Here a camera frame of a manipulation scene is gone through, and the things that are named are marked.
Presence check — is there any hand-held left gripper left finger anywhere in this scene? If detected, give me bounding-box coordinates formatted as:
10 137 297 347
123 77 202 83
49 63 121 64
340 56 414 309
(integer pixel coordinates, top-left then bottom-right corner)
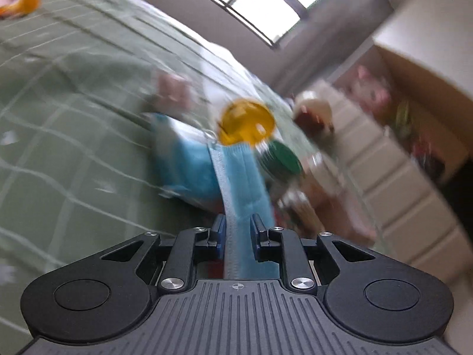
100 214 227 293

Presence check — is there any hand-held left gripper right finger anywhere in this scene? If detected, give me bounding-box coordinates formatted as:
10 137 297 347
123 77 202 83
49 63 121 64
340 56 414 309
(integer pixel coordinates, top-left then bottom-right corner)
250 212 378 292

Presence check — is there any blue face mask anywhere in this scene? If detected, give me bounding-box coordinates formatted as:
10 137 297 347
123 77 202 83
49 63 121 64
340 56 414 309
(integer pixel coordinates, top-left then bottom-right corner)
208 143 282 279

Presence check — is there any pale pink soft item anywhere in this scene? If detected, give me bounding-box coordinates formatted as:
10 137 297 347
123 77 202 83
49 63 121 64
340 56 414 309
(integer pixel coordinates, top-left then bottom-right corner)
154 73 190 109

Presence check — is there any clear jar with brown powder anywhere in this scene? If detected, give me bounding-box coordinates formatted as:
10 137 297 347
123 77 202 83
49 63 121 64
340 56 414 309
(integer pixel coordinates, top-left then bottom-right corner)
279 187 324 233

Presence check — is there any pack of blue masks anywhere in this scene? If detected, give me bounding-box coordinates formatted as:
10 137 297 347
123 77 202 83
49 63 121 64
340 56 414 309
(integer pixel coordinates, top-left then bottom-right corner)
150 114 224 209

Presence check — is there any green lidded jar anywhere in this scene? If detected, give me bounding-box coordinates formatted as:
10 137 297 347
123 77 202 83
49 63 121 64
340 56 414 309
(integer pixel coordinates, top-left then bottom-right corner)
257 141 304 200

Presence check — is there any yellow plastic holder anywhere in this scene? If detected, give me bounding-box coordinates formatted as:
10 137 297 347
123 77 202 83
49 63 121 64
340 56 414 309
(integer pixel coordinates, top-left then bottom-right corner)
217 98 276 147

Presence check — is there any white plush with brown feet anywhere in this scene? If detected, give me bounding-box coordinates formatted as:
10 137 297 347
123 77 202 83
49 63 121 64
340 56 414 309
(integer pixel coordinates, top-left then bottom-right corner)
293 91 335 134

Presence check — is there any pink bunny plush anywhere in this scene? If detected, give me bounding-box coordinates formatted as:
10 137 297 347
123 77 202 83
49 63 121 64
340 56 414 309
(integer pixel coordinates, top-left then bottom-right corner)
350 64 393 113

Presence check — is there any green checked bedspread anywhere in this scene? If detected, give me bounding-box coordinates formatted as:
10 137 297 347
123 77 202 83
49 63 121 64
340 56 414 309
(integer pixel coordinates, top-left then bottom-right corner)
0 0 378 344

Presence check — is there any barred window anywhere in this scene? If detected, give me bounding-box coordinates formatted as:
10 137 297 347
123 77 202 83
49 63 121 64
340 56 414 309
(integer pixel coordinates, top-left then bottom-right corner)
169 0 352 49

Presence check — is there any large beige box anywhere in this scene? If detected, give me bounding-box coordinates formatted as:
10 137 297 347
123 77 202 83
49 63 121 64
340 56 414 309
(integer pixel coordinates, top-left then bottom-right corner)
371 0 473 99

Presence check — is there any orange plastic spoon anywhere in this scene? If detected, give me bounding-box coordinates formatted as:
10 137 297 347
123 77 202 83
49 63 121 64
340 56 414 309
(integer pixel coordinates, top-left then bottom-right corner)
0 0 41 18

